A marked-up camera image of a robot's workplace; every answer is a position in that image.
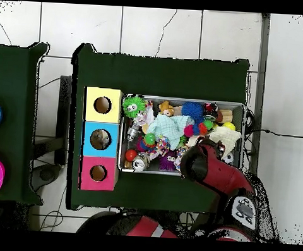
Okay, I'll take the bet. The crushed red black can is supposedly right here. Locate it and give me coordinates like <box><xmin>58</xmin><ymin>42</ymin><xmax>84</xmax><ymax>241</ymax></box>
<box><xmin>203</xmin><ymin>102</ymin><xmax>220</xmax><ymax>121</ymax></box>

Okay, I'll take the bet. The colourful rope toy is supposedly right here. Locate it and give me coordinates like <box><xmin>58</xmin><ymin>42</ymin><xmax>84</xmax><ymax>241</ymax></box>
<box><xmin>172</xmin><ymin>146</ymin><xmax>189</xmax><ymax>177</ymax></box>

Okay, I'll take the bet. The dark green table cloth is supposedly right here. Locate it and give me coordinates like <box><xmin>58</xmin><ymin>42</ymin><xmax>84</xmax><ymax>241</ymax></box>
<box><xmin>0</xmin><ymin>40</ymin><xmax>51</xmax><ymax>205</ymax></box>
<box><xmin>64</xmin><ymin>42</ymin><xmax>251</xmax><ymax>219</ymax></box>

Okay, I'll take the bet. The silver mesh bin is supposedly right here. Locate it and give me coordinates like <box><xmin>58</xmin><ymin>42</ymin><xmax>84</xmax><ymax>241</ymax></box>
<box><xmin>117</xmin><ymin>93</ymin><xmax>246</xmax><ymax>180</ymax></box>

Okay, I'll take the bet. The blue spiky ball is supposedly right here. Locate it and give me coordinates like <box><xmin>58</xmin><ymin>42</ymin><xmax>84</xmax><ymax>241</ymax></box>
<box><xmin>179</xmin><ymin>101</ymin><xmax>206</xmax><ymax>124</ymax></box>

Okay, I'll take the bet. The mint knitted cloth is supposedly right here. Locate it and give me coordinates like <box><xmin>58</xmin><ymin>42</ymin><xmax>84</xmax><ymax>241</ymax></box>
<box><xmin>145</xmin><ymin>113</ymin><xmax>193</xmax><ymax>151</ymax></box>

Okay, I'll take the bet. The green spiky toy with eyes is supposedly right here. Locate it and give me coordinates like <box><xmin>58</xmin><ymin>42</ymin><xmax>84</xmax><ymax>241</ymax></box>
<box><xmin>121</xmin><ymin>94</ymin><xmax>147</xmax><ymax>119</ymax></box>

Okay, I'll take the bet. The black cable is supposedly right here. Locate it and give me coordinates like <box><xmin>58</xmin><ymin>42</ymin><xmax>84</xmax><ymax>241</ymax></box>
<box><xmin>244</xmin><ymin>126</ymin><xmax>303</xmax><ymax>138</ymax></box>
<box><xmin>39</xmin><ymin>185</ymin><xmax>68</xmax><ymax>232</ymax></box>

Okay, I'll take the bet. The purple spiky toy with eyes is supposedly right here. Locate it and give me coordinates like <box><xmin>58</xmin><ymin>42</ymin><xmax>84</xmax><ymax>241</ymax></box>
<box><xmin>157</xmin><ymin>149</ymin><xmax>179</xmax><ymax>172</ymax></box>

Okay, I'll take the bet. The crushed silver can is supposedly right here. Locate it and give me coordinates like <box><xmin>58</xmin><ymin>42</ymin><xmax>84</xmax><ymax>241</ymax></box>
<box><xmin>131</xmin><ymin>152</ymin><xmax>151</xmax><ymax>172</ymax></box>

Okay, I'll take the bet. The multicolour spiky caterpillar toy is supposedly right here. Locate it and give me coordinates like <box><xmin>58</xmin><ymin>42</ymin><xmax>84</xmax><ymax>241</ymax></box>
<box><xmin>182</xmin><ymin>117</ymin><xmax>215</xmax><ymax>139</ymax></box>

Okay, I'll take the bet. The brown teddy bear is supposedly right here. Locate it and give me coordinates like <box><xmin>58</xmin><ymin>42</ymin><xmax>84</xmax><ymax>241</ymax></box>
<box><xmin>157</xmin><ymin>100</ymin><xmax>175</xmax><ymax>117</ymax></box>

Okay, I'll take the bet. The wooden box with three holes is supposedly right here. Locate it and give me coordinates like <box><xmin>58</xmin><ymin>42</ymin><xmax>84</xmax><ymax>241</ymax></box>
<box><xmin>78</xmin><ymin>86</ymin><xmax>124</xmax><ymax>193</ymax></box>

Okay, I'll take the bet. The cream knitted cloth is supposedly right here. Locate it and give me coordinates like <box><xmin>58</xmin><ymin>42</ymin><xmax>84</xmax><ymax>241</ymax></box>
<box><xmin>207</xmin><ymin>125</ymin><xmax>242</xmax><ymax>159</ymax></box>

